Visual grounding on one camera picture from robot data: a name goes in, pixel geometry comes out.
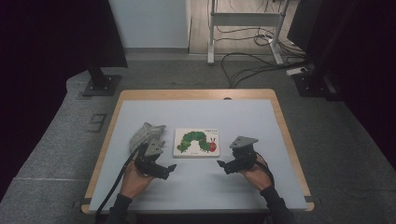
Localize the black curtain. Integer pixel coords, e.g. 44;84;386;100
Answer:
0;0;129;200
288;0;396;171

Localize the bundle of black cables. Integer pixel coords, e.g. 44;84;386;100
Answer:
214;24;307;60

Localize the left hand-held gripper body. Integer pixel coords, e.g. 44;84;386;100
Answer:
134;139;165;176

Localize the grey floor socket plate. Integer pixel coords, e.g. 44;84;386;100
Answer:
88;113;107;133

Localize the white caterpillar picture book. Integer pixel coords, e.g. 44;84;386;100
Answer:
173;127;221;159

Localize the person's left hand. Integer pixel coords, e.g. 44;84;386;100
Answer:
120;161;155;200

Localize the person's right hand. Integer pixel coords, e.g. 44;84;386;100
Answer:
241;154;273;192

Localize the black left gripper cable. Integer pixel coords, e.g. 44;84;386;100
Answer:
94;143;149;218

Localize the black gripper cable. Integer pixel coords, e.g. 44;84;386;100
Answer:
94;143;149;218
253;152;276;188

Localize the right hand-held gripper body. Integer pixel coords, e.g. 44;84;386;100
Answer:
229;135;260;171

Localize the white power strip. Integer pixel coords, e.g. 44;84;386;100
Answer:
286;66;309;77

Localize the white metal desk frame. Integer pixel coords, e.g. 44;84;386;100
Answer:
207;0;290;65

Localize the wooden table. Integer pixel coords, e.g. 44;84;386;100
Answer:
81;89;315;215

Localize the black floor cable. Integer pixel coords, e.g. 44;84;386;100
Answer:
220;51;311;90

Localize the white partition board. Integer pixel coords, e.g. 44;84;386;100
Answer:
108;0;191;49

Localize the black stand with square base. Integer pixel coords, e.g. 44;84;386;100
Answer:
292;31;344;102
81;55;123;97

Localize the grey striped fluffy towel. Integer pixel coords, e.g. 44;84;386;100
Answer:
129;121;167;153

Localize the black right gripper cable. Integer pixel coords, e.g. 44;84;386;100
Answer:
253;152;276;188

